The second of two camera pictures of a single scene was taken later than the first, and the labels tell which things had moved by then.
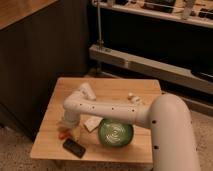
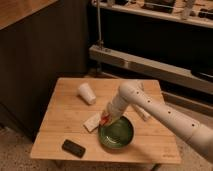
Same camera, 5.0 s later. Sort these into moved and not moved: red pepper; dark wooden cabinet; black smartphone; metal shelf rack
Moved: red pepper
Not moved: black smartphone; dark wooden cabinet; metal shelf rack
